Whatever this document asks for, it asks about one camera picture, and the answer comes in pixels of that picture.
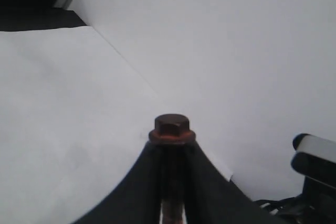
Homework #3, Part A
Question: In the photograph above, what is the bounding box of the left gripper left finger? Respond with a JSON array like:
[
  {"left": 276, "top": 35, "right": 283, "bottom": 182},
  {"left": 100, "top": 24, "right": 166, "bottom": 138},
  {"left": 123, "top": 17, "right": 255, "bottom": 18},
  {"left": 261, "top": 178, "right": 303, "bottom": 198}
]
[{"left": 70, "top": 140, "right": 164, "bottom": 224}]

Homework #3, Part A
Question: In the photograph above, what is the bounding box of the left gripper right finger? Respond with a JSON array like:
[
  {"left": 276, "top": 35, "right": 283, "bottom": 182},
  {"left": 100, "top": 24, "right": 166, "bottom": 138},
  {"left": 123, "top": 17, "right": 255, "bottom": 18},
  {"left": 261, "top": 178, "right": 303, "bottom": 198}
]
[{"left": 183, "top": 142, "right": 286, "bottom": 224}]

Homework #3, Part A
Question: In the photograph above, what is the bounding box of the rusty brown hex flange bolt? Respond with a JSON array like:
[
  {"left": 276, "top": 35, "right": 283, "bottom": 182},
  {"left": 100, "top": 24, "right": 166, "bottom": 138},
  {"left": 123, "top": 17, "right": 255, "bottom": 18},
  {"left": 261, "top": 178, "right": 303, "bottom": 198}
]
[{"left": 148, "top": 113, "right": 197, "bottom": 224}]

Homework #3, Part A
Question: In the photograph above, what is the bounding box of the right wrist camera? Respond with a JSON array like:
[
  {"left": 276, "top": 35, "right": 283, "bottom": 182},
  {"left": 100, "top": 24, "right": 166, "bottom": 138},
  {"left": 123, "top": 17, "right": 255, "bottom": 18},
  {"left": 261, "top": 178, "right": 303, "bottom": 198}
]
[{"left": 290, "top": 133, "right": 336, "bottom": 180}]

